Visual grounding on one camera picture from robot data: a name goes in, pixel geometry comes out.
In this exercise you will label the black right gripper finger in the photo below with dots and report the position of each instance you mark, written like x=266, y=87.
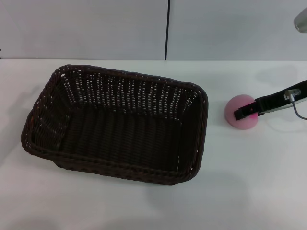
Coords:
x=244, y=111

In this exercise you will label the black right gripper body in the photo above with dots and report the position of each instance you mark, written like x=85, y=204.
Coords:
x=275, y=99

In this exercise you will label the dark brown woven basket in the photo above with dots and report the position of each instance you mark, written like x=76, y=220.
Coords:
x=120, y=134

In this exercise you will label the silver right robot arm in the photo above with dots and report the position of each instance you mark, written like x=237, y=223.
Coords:
x=301, y=20

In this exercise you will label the pink round sponge ball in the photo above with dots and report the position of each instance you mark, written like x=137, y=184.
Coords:
x=233, y=105

